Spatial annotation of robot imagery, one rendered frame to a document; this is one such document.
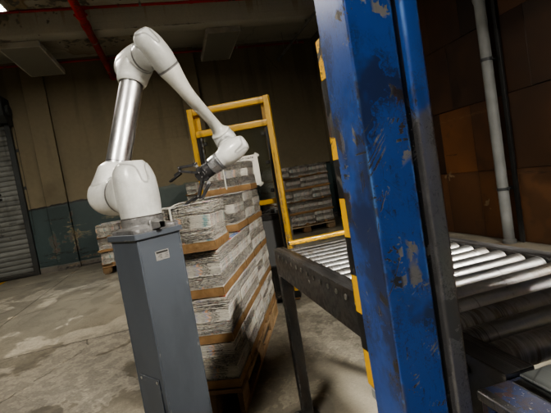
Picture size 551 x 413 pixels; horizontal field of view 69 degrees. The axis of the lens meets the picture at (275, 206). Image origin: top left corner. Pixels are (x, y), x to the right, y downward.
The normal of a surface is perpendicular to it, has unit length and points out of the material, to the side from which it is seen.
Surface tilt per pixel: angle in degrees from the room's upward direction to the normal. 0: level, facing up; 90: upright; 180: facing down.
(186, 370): 90
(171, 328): 90
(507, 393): 0
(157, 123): 90
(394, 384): 90
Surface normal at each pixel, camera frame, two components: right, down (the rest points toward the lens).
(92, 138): 0.24, 0.03
